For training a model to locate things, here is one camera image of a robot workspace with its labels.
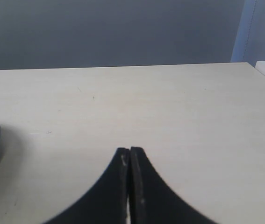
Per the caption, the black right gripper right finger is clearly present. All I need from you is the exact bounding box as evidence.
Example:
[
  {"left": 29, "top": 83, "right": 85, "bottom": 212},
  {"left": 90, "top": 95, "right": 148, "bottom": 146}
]
[{"left": 130, "top": 147, "right": 214, "bottom": 224}]

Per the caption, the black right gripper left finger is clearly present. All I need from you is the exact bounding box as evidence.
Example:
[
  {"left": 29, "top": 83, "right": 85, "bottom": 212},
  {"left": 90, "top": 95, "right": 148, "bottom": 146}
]
[{"left": 47, "top": 148, "right": 130, "bottom": 224}]

